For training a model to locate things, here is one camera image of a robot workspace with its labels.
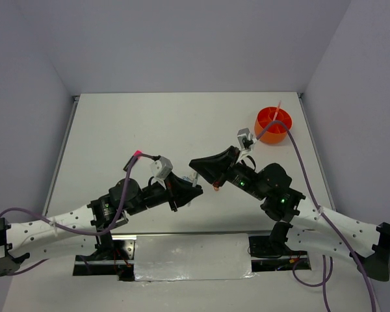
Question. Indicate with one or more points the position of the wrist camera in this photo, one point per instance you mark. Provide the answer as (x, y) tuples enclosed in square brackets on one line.
[(161, 168), (247, 142)]

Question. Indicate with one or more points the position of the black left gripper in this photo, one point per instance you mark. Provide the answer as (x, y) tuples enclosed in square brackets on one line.
[(180, 190)]

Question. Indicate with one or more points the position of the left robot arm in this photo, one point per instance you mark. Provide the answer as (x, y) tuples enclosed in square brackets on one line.
[(86, 230)]

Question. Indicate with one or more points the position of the green slim highlighter pen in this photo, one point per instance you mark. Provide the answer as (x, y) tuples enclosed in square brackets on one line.
[(194, 179)]

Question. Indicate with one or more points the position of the orange slim highlighter pen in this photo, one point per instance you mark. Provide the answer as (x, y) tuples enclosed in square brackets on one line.
[(277, 111)]

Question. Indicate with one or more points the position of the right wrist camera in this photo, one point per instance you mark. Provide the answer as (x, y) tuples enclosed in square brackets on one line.
[(247, 142)]

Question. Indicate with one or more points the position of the pink and black highlighter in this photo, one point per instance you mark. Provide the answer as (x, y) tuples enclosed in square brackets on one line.
[(132, 160)]

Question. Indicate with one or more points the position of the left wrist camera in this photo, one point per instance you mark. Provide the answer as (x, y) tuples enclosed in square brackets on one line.
[(161, 168)]

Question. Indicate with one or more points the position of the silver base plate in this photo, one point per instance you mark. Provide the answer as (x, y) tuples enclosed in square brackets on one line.
[(189, 257)]

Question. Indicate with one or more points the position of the aluminium table edge rail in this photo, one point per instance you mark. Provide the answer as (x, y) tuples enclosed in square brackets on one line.
[(60, 155)]

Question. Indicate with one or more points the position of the orange round organizer container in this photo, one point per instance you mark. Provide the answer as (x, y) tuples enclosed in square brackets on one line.
[(276, 133)]

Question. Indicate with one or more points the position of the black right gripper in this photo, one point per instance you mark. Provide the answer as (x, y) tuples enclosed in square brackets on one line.
[(212, 166)]

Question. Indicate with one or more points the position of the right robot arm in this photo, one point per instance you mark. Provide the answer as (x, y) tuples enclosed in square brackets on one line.
[(300, 225)]

